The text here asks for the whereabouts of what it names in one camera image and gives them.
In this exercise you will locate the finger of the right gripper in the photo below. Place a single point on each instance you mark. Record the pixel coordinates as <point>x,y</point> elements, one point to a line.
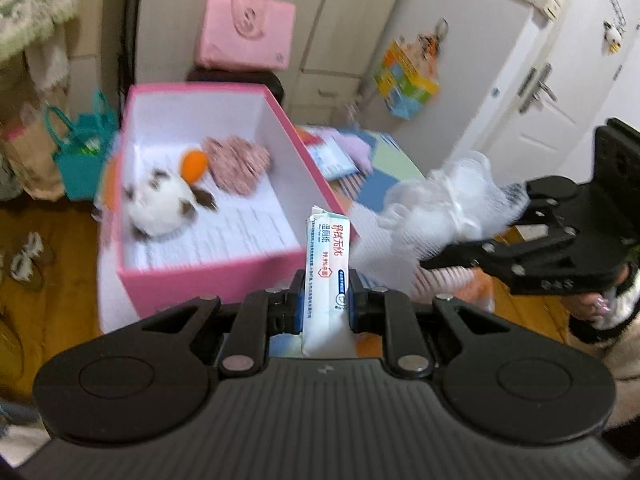
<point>487,252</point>
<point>541,211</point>

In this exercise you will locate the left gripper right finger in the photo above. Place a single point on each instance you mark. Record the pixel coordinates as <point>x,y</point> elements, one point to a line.
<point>389,314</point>

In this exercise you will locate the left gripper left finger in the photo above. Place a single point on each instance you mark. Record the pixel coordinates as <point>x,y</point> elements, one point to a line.
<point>251,323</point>

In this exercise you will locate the white mesh bath puff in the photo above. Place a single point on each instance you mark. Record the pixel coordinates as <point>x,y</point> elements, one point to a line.
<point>460,203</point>

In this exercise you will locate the pink floral cloth pouch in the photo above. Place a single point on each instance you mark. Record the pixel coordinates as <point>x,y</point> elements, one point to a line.
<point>236,165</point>

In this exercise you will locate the white panda plush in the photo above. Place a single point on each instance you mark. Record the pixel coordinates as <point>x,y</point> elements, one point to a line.
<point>163,204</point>

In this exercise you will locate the orange makeup sponge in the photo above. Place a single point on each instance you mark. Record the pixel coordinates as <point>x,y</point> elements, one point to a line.
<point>193,166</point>

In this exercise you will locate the person right hand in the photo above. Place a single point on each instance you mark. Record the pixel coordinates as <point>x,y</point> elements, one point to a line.
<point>604,308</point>

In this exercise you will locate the white door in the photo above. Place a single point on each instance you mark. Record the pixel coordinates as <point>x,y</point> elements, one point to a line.
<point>532,145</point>

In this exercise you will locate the paper sheet in box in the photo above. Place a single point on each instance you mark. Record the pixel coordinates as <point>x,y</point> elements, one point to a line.
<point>240,227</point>

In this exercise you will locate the pink storage box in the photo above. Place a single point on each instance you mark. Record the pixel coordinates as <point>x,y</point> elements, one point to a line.
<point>161,123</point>

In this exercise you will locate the purple plush toy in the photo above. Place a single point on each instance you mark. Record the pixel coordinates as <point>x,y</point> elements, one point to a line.
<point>358,150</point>

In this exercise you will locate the small plush door hanger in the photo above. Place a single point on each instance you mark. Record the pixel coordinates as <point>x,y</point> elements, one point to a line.
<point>613,36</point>

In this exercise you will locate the colourful gift bag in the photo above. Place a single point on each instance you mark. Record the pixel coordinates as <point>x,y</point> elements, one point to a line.
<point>407,77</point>

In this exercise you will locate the black suitcase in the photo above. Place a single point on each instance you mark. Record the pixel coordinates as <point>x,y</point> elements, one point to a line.
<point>267,79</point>

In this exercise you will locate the teal basket bag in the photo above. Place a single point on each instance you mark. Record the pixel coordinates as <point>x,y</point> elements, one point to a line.
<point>82,145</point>

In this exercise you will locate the pink tote bag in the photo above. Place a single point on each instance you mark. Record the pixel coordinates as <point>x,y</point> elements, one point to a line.
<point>246,35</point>

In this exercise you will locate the beige wardrobe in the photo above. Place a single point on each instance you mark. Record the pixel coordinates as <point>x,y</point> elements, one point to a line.
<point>320,50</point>

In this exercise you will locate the cream knitted cardigan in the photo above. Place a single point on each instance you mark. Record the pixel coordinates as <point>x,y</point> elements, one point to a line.
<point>24,22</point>

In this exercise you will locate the silver door handle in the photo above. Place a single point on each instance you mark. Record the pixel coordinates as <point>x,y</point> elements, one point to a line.
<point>534,86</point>

